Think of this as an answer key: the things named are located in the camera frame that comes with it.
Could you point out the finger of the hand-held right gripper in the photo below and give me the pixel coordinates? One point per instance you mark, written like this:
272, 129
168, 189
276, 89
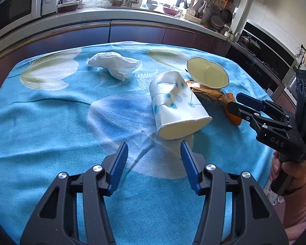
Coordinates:
241, 111
250, 101

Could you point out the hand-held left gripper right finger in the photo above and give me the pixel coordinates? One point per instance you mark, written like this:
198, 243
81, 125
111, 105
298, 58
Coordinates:
190, 166

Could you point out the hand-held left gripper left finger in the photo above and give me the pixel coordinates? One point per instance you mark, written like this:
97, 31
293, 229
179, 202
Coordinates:
118, 168

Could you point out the orange peel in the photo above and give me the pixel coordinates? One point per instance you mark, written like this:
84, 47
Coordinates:
233, 118

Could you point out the crushed blue-dotted paper cup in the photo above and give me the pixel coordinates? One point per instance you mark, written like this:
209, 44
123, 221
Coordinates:
206, 72
176, 112

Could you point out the person's right hand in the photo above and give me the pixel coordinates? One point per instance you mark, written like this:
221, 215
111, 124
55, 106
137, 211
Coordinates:
297, 174

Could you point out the golden wrapper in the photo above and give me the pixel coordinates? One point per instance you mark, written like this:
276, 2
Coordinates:
209, 94

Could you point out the black built-in oven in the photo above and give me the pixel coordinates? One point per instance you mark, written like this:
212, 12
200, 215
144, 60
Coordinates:
260, 63

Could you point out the black wok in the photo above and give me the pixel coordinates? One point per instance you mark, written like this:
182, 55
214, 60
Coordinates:
250, 42

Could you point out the small white kettle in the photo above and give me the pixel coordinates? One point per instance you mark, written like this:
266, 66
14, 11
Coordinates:
227, 32

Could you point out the blue floral blanket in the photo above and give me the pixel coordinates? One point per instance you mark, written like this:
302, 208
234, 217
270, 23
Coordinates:
53, 132

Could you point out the grey plate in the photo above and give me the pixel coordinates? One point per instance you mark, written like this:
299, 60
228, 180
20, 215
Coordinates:
216, 21

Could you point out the black frying pan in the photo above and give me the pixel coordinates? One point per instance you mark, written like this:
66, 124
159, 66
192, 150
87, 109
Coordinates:
226, 16

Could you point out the metal strainer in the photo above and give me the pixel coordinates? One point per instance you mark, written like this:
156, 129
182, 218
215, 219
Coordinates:
215, 8

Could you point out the cream round container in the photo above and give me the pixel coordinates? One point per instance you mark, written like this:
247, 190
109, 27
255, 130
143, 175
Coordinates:
192, 17

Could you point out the crumpled white tissue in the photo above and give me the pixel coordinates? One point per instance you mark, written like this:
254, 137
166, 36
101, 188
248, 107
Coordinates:
112, 63

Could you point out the orange grater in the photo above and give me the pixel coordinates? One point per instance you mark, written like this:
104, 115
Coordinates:
223, 0

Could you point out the white slotted spatula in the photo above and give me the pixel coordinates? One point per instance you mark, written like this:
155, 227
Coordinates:
190, 10

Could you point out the red bowl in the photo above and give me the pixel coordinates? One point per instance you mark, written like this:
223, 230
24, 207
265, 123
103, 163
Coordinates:
170, 10

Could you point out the small glass bowl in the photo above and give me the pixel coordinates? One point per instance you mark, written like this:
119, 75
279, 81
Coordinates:
160, 6

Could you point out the small white bowl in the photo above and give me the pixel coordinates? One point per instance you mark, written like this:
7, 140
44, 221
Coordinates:
150, 6

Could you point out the kitchen counter with purple cabinets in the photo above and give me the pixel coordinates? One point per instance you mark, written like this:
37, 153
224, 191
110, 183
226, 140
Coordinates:
91, 33

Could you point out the clear food container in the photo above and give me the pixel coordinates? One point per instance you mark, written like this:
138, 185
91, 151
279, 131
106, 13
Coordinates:
116, 0

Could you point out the clear plastic bag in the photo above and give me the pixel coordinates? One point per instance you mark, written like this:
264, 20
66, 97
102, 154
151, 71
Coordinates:
97, 2

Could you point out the dark bowl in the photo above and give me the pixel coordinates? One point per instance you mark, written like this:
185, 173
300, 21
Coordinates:
68, 7

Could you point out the white microwave oven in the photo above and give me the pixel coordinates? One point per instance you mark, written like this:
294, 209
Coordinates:
15, 7

